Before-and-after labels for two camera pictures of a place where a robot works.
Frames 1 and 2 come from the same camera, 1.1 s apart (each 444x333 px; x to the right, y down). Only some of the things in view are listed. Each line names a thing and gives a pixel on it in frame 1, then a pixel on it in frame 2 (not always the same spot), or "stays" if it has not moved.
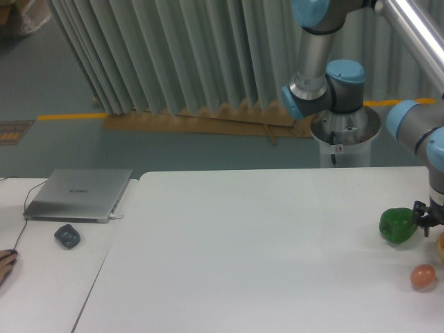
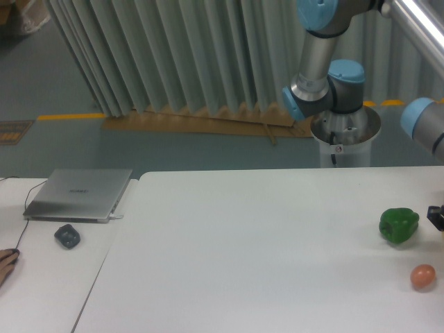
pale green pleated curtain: (149, 57) stays
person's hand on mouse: (7, 259) stays
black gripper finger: (420, 208) -> (436, 216)
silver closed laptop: (78, 195) stays
